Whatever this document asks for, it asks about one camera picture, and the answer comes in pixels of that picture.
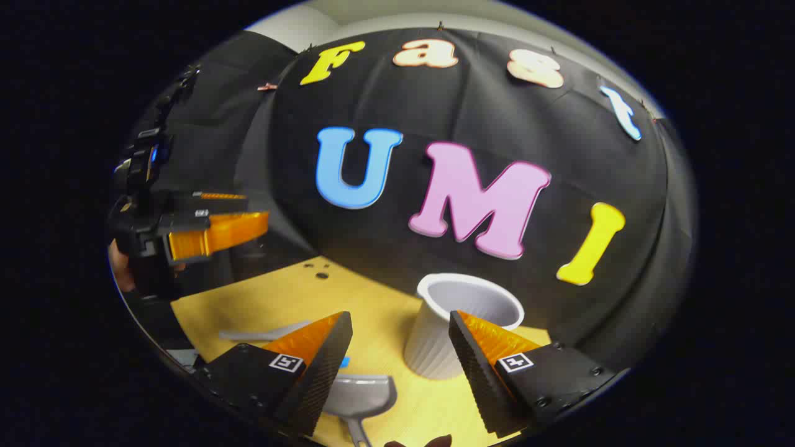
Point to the small grey broom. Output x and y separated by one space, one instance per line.
261 335

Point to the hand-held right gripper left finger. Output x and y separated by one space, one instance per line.
323 366

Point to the black backdrop cloth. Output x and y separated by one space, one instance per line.
484 112

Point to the white ribbed garbage bin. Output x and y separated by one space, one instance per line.
428 347

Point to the grey plastic dustpan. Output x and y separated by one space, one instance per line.
360 397

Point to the wooden desktop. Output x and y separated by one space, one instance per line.
372 298

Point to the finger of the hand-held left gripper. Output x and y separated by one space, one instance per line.
186 225
220 204

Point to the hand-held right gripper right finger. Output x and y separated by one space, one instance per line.
475 372

